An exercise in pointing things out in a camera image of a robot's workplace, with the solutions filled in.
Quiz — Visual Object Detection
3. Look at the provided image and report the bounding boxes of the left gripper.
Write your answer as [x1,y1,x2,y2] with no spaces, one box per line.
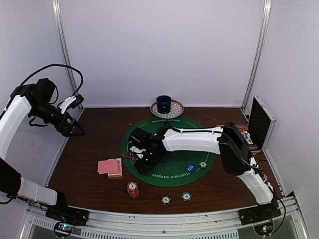
[29,100,85,137]

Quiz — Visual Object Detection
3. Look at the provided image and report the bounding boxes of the black triangular all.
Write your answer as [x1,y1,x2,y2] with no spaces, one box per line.
[122,150,135,160]

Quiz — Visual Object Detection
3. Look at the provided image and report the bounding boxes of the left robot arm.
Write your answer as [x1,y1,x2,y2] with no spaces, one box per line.
[0,78,85,221]

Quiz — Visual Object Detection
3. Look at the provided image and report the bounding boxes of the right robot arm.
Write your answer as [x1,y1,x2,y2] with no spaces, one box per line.
[128,122,281,220]

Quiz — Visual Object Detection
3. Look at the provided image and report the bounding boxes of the green round poker mat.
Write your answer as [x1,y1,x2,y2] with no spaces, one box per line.
[120,116,215,187]

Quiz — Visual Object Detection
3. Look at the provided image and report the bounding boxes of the card deck box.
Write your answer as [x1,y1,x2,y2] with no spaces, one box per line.
[108,158,123,178]

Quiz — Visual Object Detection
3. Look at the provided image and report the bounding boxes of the red orange chip stack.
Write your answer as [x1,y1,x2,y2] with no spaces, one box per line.
[127,182,140,198]

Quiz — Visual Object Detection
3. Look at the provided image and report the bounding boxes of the blue small blind button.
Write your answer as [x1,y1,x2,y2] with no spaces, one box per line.
[184,164,196,173]

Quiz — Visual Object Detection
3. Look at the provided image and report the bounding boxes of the red backed card deck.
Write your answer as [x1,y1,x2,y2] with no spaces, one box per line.
[97,159,118,174]

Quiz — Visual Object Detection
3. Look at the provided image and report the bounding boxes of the blue cup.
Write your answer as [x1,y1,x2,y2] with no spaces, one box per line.
[156,95,171,114]

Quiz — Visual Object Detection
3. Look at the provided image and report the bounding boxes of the patterned saucer plate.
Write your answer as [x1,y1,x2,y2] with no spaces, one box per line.
[150,99,185,119]

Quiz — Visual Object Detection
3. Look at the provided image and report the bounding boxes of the red poker chip row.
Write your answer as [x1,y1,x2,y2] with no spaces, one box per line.
[237,126,249,132]

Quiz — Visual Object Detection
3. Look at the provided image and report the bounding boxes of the boxed card deck in case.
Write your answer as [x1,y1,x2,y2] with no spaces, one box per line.
[242,131,253,145]

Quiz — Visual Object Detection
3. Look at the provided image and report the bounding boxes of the aluminium poker case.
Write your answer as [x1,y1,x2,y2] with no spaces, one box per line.
[220,96,276,158]

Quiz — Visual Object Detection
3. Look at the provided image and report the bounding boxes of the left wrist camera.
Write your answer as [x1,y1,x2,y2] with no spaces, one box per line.
[58,94,84,114]

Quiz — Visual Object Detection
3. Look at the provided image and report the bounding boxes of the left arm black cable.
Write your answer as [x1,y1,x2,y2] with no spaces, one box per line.
[17,63,84,97]

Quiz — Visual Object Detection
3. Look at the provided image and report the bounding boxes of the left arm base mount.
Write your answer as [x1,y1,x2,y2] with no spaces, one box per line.
[45,207,89,238]

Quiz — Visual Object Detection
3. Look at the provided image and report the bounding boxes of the aluminium front rail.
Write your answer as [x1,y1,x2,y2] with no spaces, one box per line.
[18,196,310,239]

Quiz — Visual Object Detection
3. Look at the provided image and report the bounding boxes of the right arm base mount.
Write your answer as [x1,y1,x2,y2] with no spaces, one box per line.
[239,207,281,237]

